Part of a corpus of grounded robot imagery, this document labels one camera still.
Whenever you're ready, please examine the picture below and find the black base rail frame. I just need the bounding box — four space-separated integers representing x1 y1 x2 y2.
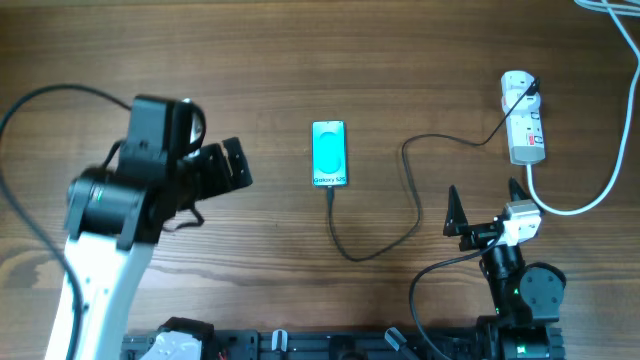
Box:
119 317 566 360

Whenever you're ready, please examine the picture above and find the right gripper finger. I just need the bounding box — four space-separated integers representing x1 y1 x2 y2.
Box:
508 177 530 202
443 185 469 237

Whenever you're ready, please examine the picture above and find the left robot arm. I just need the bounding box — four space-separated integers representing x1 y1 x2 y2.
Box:
45 95 252 359

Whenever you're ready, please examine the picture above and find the Galaxy smartphone cyan screen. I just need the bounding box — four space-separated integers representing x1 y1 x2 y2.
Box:
311 120 348 187

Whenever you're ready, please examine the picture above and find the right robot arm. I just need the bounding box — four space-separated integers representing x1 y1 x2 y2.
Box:
443 179 567 360

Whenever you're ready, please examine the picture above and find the white power strip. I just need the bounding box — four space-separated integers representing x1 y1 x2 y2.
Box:
501 70 546 166

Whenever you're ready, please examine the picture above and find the white cables top corner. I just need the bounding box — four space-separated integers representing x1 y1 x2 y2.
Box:
573 0 640 18

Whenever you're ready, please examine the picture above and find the black USB charging cable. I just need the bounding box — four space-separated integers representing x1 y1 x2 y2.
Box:
325 77 542 263

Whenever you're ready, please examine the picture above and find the white USB charger plug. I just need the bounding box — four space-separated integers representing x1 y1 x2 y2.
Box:
501 83 541 115

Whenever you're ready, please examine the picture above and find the white power strip cord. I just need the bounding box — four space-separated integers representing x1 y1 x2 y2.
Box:
524 0 640 217

